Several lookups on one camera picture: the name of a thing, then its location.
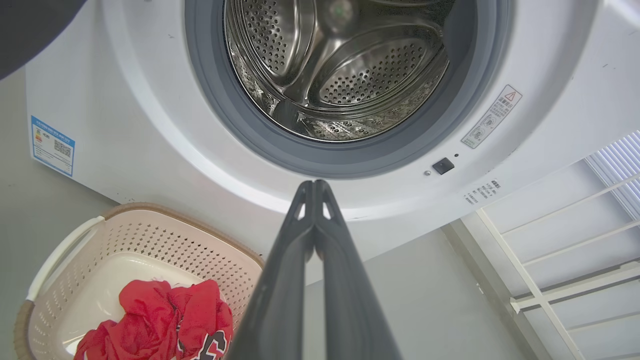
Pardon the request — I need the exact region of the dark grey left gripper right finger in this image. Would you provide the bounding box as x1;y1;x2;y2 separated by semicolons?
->
314;179;403;360

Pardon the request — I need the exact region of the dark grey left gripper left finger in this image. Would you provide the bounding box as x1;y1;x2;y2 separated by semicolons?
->
225;180;317;360

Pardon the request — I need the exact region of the red jersey with number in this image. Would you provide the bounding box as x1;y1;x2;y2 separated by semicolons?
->
172;279;235;360

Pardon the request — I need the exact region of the plain red garment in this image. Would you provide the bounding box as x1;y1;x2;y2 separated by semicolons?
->
74;280;183;360

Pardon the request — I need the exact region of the cream perforated laundry basket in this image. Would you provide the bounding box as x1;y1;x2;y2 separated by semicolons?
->
14;202;265;360

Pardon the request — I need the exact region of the stainless steel washing machine drum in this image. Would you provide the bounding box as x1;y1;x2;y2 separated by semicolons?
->
223;0;451;143

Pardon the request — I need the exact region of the washing machine door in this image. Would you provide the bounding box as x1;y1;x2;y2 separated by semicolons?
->
0;0;88;81

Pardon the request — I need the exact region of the small printed text sticker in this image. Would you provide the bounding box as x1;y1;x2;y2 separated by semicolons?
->
462;179;502;206

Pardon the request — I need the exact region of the grey rubber door gasket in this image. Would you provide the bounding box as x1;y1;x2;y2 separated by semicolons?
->
184;0;511;180

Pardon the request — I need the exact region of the white front-load washing machine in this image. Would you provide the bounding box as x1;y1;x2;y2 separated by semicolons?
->
25;0;640;286

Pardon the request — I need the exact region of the grey warning sticker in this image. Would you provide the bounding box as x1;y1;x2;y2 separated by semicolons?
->
460;84;523;150

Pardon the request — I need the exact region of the blue energy label sticker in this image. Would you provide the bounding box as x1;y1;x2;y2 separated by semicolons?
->
30;115;76;177

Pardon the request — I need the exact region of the white slatted window blind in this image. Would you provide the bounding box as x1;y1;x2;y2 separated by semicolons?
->
584;130;640;221

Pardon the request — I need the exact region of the white metal rack frame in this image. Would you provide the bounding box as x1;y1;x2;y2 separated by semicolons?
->
475;172;640;360

